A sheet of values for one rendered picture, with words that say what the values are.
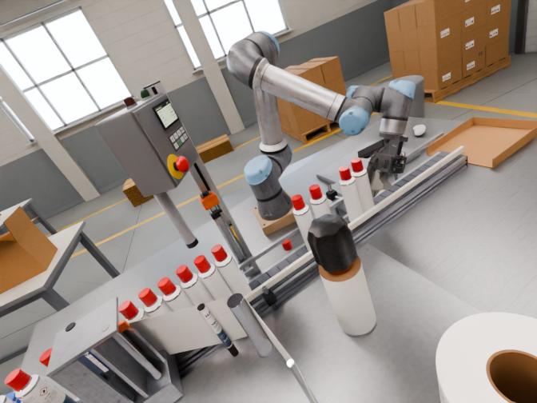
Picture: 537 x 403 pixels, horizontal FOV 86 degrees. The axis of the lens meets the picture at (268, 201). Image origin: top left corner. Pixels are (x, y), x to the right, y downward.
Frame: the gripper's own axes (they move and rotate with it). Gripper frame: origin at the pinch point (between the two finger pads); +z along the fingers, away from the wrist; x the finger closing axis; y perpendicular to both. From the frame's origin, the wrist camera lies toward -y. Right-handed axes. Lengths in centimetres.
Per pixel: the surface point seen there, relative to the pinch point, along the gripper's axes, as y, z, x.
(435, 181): 6.0, -5.3, 22.8
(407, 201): 6.1, 1.7, 10.7
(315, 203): 2.1, 2.0, -25.0
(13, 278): -132, 91, -137
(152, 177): -1, -5, -70
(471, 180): 11.8, -7.4, 33.6
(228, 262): 3, 17, -51
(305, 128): -281, -5, 157
